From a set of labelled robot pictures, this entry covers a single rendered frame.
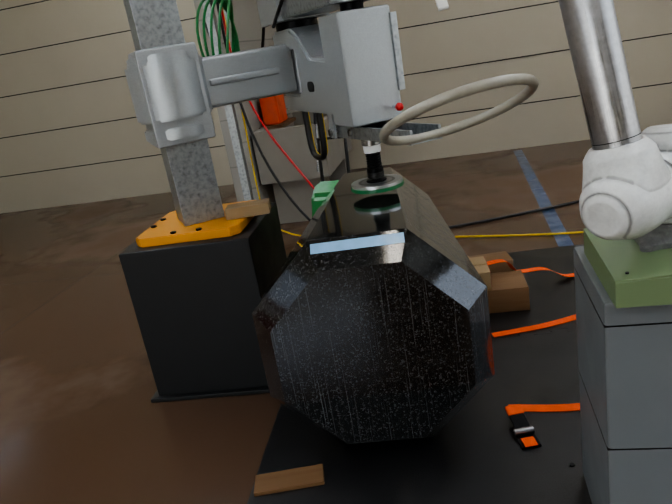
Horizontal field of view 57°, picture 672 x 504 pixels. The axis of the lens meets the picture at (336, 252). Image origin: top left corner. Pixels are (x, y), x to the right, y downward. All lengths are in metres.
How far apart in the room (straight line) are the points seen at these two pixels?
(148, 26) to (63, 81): 5.94
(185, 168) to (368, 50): 1.00
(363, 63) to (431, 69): 4.95
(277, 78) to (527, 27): 4.72
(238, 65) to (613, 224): 1.96
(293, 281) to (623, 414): 1.08
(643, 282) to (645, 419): 0.37
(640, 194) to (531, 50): 6.03
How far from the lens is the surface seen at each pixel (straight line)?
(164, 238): 2.86
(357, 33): 2.42
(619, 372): 1.65
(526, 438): 2.42
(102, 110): 8.55
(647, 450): 1.78
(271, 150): 5.40
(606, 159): 1.44
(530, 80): 1.86
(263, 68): 2.98
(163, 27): 2.88
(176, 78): 2.80
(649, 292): 1.53
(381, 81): 2.46
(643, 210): 1.43
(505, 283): 3.36
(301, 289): 2.10
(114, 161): 8.61
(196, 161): 2.90
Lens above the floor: 1.46
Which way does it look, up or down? 18 degrees down
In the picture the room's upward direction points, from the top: 10 degrees counter-clockwise
